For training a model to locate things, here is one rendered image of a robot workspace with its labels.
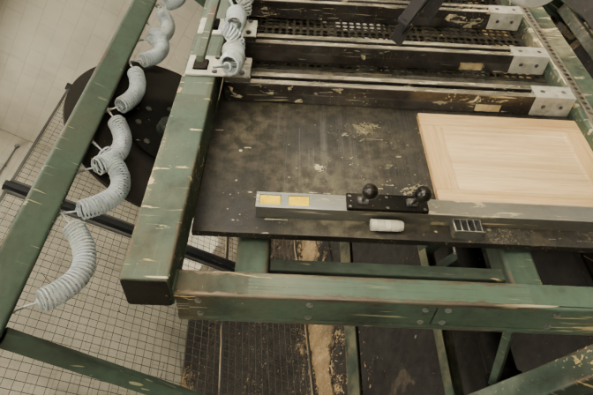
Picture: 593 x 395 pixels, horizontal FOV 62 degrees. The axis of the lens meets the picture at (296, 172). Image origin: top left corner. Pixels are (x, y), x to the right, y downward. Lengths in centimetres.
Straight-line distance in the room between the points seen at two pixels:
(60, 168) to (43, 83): 600
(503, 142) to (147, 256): 103
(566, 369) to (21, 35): 698
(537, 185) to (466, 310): 48
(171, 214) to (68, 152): 73
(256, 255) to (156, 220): 25
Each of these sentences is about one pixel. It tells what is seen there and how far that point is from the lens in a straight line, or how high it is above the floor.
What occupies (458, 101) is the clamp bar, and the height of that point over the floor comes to 121.
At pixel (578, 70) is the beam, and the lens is 195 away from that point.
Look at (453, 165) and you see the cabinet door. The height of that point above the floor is 125.
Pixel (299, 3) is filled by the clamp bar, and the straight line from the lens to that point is 198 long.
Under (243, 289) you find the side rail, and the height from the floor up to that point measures 173.
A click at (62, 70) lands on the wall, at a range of 753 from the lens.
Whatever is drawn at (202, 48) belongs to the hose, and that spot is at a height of 196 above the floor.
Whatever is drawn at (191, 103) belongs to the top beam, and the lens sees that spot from 141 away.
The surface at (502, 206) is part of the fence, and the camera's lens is 134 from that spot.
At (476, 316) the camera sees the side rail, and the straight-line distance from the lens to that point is 117.
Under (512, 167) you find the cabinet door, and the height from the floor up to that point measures 111.
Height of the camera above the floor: 212
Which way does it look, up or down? 22 degrees down
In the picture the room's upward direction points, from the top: 64 degrees counter-clockwise
